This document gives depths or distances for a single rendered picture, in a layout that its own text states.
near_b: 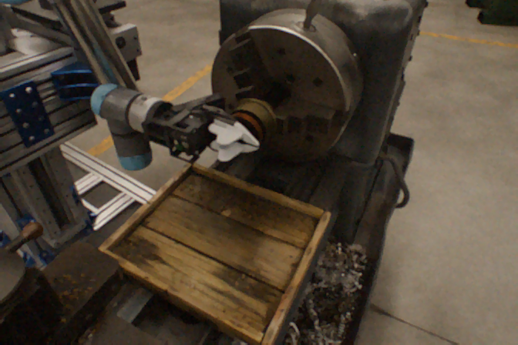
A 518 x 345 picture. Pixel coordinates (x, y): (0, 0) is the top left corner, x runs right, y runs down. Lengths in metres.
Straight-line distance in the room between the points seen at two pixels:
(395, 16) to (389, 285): 1.29
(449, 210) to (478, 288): 0.46
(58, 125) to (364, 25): 0.89
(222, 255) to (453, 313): 1.31
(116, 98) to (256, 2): 0.39
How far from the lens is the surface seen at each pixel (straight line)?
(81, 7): 0.82
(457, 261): 2.03
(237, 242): 0.73
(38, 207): 1.45
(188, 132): 0.61
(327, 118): 0.69
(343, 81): 0.69
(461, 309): 1.88
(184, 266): 0.71
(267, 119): 0.66
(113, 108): 0.75
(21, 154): 1.18
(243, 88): 0.70
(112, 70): 0.85
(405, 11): 0.82
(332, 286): 1.04
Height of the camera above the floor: 1.46
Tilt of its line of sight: 38 degrees down
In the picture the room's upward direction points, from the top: straight up
